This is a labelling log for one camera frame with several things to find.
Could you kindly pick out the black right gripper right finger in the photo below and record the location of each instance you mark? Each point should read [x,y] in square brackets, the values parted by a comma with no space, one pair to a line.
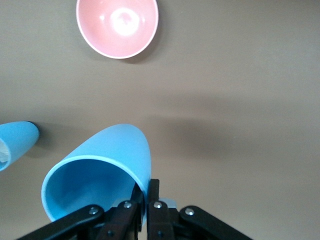
[160,220]

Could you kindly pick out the pink bowl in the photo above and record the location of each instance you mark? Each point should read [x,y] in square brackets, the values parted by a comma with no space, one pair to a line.
[117,27]

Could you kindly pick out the blue cup holding paper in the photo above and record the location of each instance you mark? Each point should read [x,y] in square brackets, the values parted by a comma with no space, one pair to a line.
[20,140]

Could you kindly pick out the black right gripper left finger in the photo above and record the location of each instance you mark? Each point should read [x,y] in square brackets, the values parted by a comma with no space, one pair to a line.
[75,222]

